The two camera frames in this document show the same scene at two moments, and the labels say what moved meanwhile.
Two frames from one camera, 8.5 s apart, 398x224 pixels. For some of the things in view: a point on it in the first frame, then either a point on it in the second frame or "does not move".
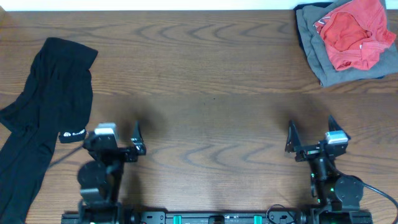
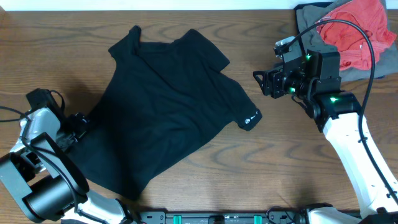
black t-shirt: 56,101 to 160,106
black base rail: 217,216 does not move
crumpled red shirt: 356,33 does not move
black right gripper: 294,145 to 272,85
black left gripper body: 123,152 to 78,121
